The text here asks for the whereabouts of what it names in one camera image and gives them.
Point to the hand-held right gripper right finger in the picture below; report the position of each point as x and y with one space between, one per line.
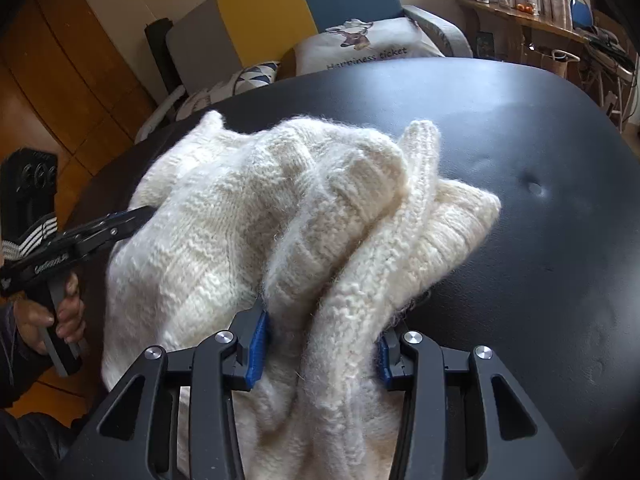
385 360

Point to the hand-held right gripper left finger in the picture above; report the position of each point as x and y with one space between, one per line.
257 350

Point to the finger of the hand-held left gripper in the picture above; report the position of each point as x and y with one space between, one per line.
110 227

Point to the white knitted sweater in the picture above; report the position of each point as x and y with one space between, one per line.
300 260

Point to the person's left forearm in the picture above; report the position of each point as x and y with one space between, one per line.
25 385

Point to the person's left hand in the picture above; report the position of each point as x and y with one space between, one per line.
55 317

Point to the brown wooden wardrobe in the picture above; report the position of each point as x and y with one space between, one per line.
65 85

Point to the triangle pattern cushion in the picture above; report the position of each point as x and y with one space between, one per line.
220 90

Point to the grey yellow blue sofa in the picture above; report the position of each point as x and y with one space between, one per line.
280 15

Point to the grey deer print cushion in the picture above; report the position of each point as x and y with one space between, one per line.
360 45

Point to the brown paper bag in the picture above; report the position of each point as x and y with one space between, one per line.
555 62

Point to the white folding stool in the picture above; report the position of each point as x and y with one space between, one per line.
607 70

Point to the wooden side table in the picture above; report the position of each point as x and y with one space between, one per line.
520 15

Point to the blue chair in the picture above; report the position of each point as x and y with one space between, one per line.
580 10

